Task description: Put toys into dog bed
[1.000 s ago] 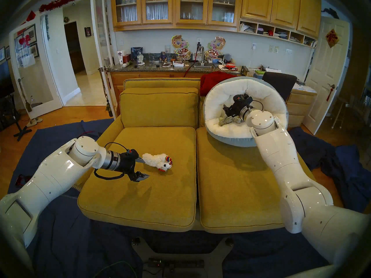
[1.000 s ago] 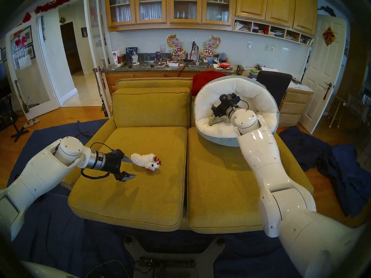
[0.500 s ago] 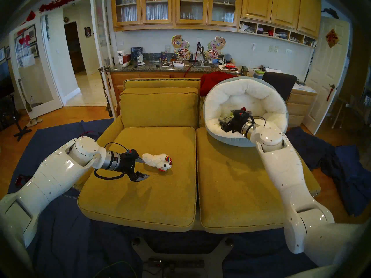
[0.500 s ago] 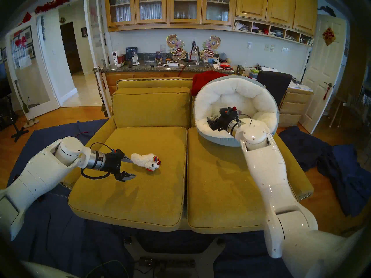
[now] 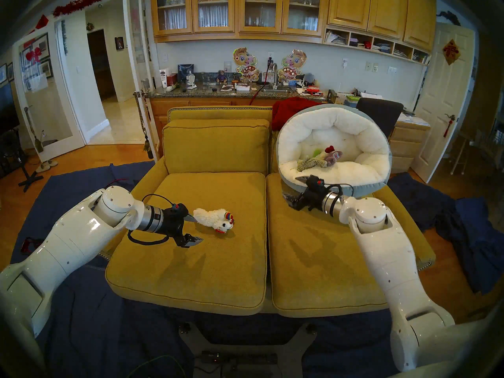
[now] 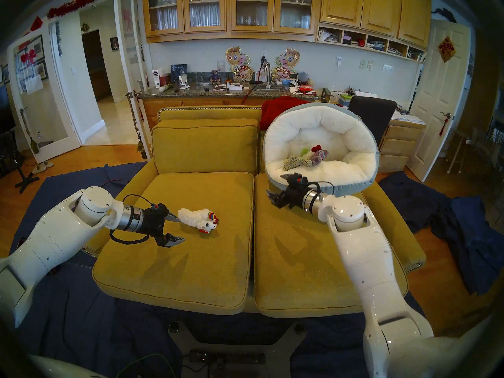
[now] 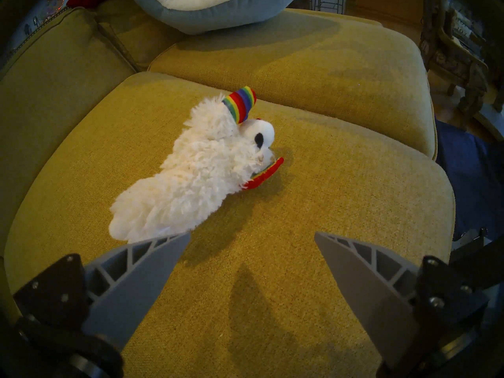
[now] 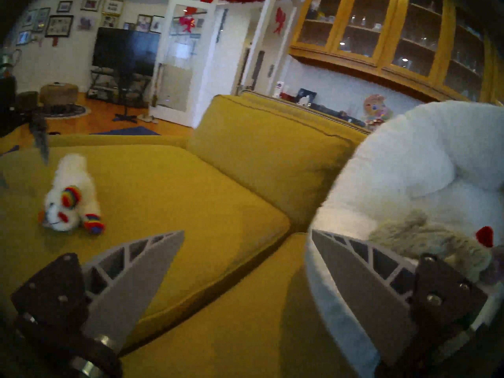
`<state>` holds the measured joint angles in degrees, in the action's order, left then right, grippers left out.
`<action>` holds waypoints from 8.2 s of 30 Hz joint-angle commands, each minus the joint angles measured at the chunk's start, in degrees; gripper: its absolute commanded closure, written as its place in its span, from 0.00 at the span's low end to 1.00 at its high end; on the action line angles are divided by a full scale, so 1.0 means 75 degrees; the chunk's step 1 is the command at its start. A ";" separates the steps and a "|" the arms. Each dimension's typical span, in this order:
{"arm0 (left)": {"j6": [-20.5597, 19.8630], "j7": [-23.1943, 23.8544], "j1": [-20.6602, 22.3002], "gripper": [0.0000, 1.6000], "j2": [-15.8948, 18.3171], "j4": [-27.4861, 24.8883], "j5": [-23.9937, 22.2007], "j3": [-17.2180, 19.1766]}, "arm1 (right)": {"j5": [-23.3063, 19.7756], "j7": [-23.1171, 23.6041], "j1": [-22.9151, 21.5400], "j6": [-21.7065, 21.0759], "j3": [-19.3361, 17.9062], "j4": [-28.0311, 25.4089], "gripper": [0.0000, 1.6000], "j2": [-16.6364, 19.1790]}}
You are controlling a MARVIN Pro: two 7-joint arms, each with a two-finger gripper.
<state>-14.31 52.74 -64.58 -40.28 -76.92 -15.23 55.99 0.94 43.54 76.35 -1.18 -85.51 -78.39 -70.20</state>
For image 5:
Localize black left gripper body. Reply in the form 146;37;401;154
159;203;190;248

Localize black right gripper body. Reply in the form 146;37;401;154
296;176;330;212

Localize beige fuzzy plush toy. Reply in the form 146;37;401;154
296;156;328;172

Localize white fluffy dog bed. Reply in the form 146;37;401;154
276;104;393;198

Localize white lamb toy rainbow ears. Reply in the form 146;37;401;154
193;208;235;234

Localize yellow sofa seat cushion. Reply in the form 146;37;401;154
267;172;390;318
106;172;267;315

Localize red cloth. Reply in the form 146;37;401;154
272;97;321;132

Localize yellow sofa back cushion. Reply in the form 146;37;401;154
162;119;271;175

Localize black office chair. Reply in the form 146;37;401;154
356;98;405;139

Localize wooden desk with drawers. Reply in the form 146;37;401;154
388;113;432;174

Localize stack of papers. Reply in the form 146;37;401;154
398;113;430;126

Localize granite kitchen counter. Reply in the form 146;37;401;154
146;82;329;120

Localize blue floor cloth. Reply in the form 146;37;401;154
11;161;398;378

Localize white french door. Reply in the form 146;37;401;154
12;21;86;163
123;0;160;161

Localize black floor stand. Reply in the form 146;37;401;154
0;129;44;193

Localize white panel door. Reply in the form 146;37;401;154
411;22;476;183

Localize dark blue cloth pile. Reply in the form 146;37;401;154
388;172;504;295

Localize red diamond door ornament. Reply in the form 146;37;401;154
442;39;461;66

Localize black television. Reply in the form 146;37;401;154
0;82;20;135

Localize red tinsel garland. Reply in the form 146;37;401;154
52;0;122;19

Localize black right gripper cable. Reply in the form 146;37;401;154
323;183;355;199

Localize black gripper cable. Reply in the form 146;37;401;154
127;193;178;246
323;183;355;199

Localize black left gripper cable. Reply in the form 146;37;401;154
127;193;178;246

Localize yellow fabric sofa frame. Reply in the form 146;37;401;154
98;106;436;318

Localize hanging rope leash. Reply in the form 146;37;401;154
134;91;155;160

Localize cartoon pig wall decoration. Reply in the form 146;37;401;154
232;47;260;83
278;49;308;82

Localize grey robot base frame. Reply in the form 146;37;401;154
179;322;317;378

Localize wooden wall cabinet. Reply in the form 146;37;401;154
150;0;437;65

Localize black wall decoration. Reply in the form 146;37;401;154
437;10;461;26

